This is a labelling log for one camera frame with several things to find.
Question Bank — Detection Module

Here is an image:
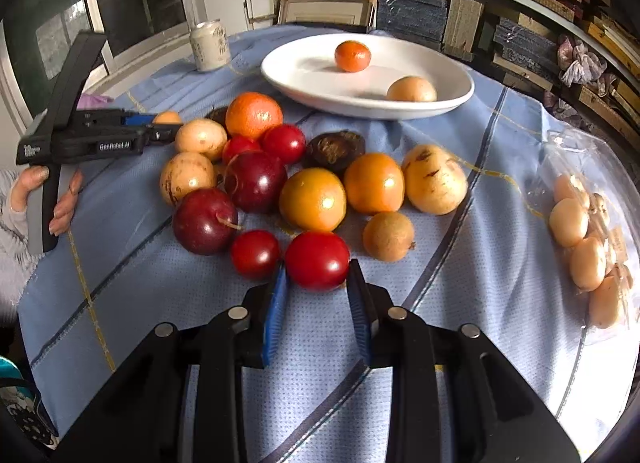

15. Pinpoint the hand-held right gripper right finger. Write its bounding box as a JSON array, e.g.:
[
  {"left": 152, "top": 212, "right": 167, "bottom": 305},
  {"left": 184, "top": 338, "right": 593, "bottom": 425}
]
[{"left": 346, "top": 259, "right": 583, "bottom": 463}]

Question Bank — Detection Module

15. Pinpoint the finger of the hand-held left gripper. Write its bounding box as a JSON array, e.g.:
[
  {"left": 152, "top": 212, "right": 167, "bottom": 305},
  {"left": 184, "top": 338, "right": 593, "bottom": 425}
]
[
  {"left": 75, "top": 110, "right": 160, "bottom": 130},
  {"left": 120, "top": 124, "right": 185, "bottom": 144}
]

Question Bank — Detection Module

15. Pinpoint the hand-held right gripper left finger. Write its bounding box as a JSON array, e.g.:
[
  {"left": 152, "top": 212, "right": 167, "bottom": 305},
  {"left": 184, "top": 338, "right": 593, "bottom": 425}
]
[{"left": 50, "top": 263, "right": 291, "bottom": 463}]

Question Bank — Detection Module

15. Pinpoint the tan pear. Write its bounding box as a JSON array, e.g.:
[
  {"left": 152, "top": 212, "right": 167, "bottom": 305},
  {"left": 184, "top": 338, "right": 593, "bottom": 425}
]
[
  {"left": 159, "top": 151, "right": 217, "bottom": 207},
  {"left": 174, "top": 119, "right": 229, "bottom": 162},
  {"left": 386, "top": 75, "right": 438, "bottom": 103}
]

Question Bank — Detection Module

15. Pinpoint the small dark brown mangosteen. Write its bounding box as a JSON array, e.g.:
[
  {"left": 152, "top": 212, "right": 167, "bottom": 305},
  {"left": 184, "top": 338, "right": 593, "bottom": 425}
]
[{"left": 206, "top": 106, "right": 231, "bottom": 130}]

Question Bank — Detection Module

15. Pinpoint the small golden kiwi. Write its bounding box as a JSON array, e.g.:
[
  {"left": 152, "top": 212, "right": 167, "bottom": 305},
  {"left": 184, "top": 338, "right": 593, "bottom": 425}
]
[{"left": 363, "top": 211, "right": 417, "bottom": 263}]

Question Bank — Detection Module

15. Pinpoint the large orange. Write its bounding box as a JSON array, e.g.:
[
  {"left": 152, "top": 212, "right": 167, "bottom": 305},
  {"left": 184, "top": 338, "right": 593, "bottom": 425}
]
[{"left": 225, "top": 92, "right": 284, "bottom": 140}]

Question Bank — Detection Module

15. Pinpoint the dark red plum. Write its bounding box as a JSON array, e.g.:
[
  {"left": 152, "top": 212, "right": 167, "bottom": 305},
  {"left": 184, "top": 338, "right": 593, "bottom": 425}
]
[
  {"left": 172, "top": 187, "right": 239, "bottom": 257},
  {"left": 223, "top": 151, "right": 288, "bottom": 214}
]

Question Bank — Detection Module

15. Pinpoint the orange persimmon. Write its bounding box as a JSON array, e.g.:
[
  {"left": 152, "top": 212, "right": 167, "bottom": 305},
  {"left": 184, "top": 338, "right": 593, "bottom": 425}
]
[
  {"left": 279, "top": 168, "right": 347, "bottom": 233},
  {"left": 343, "top": 153, "right": 406, "bottom": 215}
]

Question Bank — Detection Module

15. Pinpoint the white oval plate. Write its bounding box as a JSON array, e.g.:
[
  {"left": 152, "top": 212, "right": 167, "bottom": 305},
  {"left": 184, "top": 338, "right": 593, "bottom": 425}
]
[{"left": 260, "top": 33, "right": 476, "bottom": 120}]

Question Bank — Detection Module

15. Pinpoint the yellow apple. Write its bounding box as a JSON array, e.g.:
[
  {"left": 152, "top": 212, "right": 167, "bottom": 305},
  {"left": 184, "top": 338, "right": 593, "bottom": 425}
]
[{"left": 401, "top": 144, "right": 469, "bottom": 216}]

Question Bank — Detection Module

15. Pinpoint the large dark brown mangosteen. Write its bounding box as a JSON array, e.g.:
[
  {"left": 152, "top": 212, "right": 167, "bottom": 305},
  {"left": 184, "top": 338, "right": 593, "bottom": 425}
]
[{"left": 302, "top": 130, "right": 366, "bottom": 174}]

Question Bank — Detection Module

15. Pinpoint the person's left forearm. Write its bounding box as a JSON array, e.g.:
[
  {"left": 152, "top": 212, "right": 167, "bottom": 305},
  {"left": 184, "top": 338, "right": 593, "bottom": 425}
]
[{"left": 0, "top": 170, "right": 38, "bottom": 314}]

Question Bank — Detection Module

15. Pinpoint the person's left hand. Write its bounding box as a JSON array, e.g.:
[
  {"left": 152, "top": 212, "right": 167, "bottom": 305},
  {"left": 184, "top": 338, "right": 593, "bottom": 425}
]
[{"left": 9, "top": 165, "right": 83, "bottom": 237}]

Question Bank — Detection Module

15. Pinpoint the purple cloth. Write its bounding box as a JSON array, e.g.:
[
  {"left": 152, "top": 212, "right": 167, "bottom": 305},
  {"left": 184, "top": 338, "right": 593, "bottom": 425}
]
[{"left": 75, "top": 93, "right": 113, "bottom": 111}]

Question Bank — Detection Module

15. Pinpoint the white drink can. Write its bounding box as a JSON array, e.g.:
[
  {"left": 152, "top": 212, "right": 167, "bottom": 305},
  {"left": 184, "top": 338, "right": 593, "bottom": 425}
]
[{"left": 189, "top": 19, "right": 232, "bottom": 74}]

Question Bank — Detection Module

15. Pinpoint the open cardboard box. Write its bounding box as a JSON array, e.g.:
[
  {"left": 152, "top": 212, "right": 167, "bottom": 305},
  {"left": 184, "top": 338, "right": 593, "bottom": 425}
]
[{"left": 277, "top": 0, "right": 378, "bottom": 34}]

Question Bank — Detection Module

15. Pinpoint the small tangerine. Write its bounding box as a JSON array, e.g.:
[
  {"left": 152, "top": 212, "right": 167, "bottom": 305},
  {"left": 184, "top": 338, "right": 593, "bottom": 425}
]
[{"left": 334, "top": 40, "right": 372, "bottom": 73}]

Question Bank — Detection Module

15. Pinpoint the cluster of pale peaches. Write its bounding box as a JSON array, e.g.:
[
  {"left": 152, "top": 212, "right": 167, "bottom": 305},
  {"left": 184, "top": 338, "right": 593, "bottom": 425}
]
[{"left": 548, "top": 173, "right": 635, "bottom": 330}]

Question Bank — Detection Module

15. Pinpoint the teal patterned cloth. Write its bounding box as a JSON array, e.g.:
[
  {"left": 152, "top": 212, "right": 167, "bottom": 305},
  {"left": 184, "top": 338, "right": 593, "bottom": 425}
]
[{"left": 0, "top": 358, "right": 51, "bottom": 444}]

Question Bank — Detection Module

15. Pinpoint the clear plastic clamshell box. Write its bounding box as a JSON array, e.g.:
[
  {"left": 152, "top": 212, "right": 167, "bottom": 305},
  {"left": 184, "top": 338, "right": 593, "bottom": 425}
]
[{"left": 537, "top": 128, "right": 640, "bottom": 349}]

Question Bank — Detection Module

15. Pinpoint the shelf of stacked boxes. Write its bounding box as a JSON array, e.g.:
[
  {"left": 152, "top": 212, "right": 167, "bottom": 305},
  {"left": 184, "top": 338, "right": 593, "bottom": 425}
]
[{"left": 270, "top": 0, "right": 640, "bottom": 154}]

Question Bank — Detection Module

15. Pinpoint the pink cloth bundle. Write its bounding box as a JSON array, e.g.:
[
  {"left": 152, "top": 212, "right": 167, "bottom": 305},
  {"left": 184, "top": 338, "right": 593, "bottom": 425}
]
[{"left": 557, "top": 35, "right": 618, "bottom": 88}]

